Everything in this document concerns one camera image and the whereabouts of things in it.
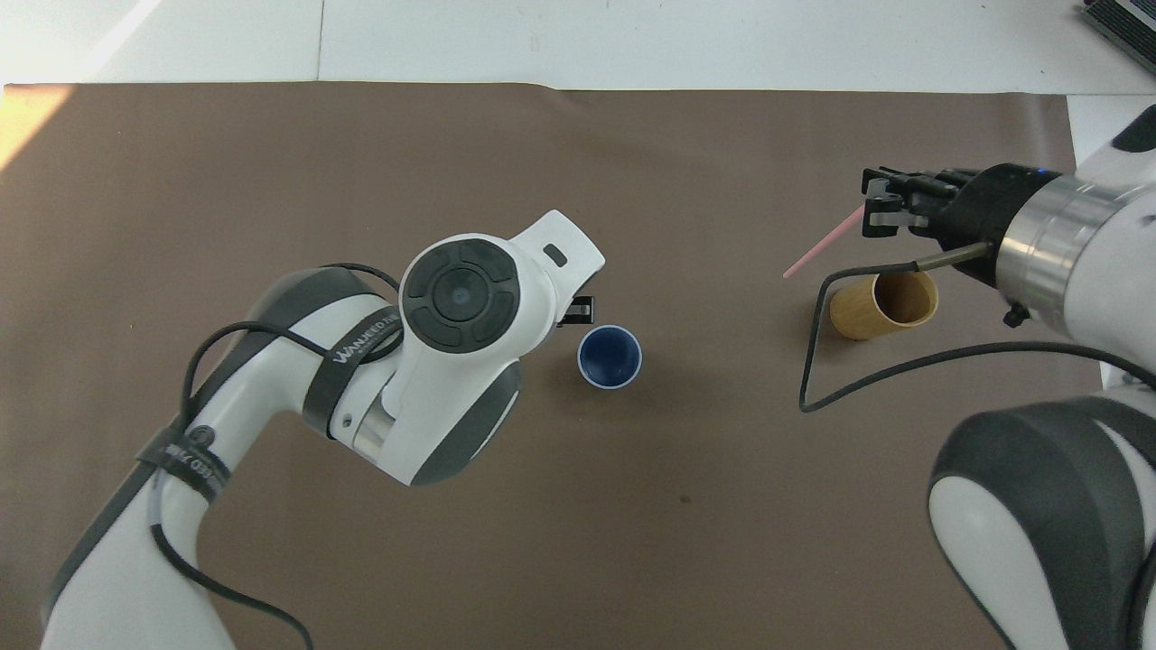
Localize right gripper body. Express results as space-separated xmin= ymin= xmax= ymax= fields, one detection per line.
xmin=930 ymin=164 xmax=1060 ymax=289

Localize pink straw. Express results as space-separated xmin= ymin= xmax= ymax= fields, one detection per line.
xmin=782 ymin=205 xmax=867 ymax=279

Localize wooden cup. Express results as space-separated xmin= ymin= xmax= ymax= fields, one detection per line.
xmin=829 ymin=270 xmax=940 ymax=341

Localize blue cup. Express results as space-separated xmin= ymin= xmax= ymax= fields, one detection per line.
xmin=577 ymin=324 xmax=644 ymax=391

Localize black cable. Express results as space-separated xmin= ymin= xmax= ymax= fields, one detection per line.
xmin=798 ymin=241 xmax=1156 ymax=414
xmin=148 ymin=262 xmax=406 ymax=650

